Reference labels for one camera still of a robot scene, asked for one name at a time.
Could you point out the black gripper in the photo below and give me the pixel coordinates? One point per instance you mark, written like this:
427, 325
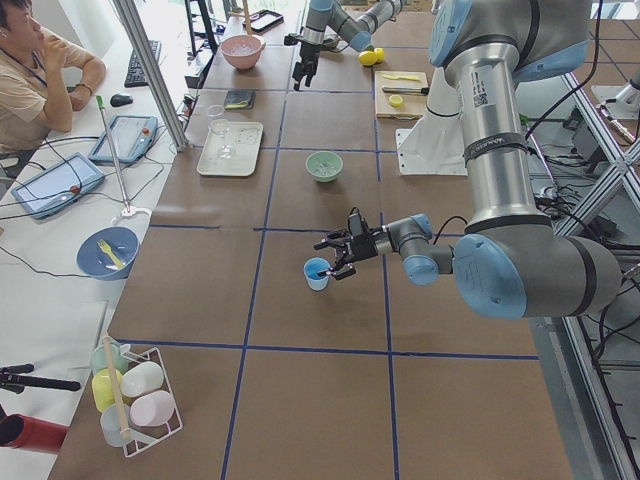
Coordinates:
364, 248
305, 52

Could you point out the light blue plastic cup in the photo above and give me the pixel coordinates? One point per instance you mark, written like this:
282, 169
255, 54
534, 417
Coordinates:
314, 270

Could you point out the mint green bowl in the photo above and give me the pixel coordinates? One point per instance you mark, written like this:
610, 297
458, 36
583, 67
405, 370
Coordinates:
326, 156

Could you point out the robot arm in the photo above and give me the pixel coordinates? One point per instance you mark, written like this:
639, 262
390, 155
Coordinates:
328, 14
509, 263

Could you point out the pink bowl with ice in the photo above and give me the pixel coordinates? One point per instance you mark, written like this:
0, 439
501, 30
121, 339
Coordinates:
242, 51

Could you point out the ice cubes in bowl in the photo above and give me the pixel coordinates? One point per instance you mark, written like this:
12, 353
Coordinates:
324, 169

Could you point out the blue bowl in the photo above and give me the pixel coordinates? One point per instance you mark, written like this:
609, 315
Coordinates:
94, 263

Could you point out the yellow lemon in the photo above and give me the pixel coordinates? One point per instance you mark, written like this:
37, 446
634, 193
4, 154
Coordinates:
368, 58
379, 54

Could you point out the grey folded cloth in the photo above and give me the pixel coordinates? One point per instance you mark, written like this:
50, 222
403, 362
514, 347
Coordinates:
239, 99

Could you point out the yellow plastic knife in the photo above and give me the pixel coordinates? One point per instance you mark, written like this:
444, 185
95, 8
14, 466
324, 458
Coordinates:
402, 77

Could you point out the half lemon slice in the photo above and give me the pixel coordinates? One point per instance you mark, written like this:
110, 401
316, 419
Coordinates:
396, 100

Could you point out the wooden cutting board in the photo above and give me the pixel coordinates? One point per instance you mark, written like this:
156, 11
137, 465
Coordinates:
414, 105

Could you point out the clear wine glass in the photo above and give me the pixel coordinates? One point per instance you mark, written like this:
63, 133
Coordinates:
219, 126

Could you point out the cream bear serving tray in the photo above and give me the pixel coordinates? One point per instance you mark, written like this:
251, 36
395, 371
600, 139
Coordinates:
246, 138

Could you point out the blue teach pendant far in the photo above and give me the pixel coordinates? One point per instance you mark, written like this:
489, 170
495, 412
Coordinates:
132, 136

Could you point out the blue teach pendant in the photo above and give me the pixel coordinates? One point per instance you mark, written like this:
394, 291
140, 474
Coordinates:
132, 136
58, 186

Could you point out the black computer mouse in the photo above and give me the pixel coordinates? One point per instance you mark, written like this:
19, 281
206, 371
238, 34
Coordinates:
120, 99

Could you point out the metal rod green tip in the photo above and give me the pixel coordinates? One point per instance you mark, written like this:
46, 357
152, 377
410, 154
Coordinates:
128, 210

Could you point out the white cup on rack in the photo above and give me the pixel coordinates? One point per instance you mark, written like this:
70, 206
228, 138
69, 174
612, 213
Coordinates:
142, 379

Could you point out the yellow plastic fork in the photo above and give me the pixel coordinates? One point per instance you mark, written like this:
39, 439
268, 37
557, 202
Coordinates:
106, 248

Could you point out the pink cup on rack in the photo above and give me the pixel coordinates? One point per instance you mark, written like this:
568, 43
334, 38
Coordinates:
152, 409

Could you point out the seated person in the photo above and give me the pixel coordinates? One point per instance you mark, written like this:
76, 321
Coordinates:
45, 79

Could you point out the blue teach pendant near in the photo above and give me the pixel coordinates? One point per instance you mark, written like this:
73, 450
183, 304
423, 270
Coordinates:
58, 186

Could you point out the green cup on rack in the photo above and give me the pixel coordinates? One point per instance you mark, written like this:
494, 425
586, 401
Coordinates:
98, 360

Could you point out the yellow cup on rack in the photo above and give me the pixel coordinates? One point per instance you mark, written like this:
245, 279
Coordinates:
102, 390

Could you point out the red cylinder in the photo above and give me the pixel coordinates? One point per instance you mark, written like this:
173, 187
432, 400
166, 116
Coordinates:
32, 434

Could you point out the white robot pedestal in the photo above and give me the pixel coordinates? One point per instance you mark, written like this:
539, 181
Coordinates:
434, 146

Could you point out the aluminium frame post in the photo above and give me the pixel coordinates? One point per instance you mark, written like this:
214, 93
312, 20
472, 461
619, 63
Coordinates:
130, 19

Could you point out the white wire cup rack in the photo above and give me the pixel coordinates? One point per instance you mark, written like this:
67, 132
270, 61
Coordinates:
117, 428

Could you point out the black camera tripod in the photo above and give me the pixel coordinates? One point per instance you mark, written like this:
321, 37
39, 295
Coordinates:
17, 378

